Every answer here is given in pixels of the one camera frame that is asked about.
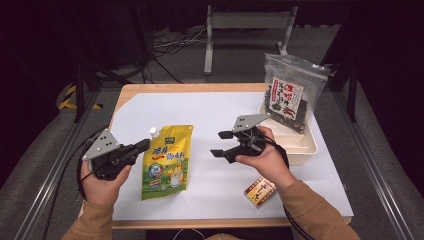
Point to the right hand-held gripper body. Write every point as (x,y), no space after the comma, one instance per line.
(248,143)

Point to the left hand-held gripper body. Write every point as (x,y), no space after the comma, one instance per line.
(106,156)

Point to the yellow green spout pouch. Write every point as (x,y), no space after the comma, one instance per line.
(166,163)

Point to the yellow red small box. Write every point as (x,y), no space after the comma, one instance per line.
(260,192)

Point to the cream plastic bin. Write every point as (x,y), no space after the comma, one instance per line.
(301,148)

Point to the clear bag of dried seaweed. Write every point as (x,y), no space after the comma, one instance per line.
(286,96)

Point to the person's right hand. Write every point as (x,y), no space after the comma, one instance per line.
(270,166)

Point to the person's left hand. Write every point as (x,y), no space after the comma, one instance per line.
(103,190)

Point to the white table mat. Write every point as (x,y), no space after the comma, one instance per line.
(206,110)

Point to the black metal stand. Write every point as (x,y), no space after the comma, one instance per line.
(351,96)
(79,93)

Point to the black yellow striped marker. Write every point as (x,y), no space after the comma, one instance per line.
(68,96)

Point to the grey metal stand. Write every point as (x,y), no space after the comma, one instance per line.
(246,20)

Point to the aluminium rail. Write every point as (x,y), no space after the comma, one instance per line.
(373,166)
(50,180)

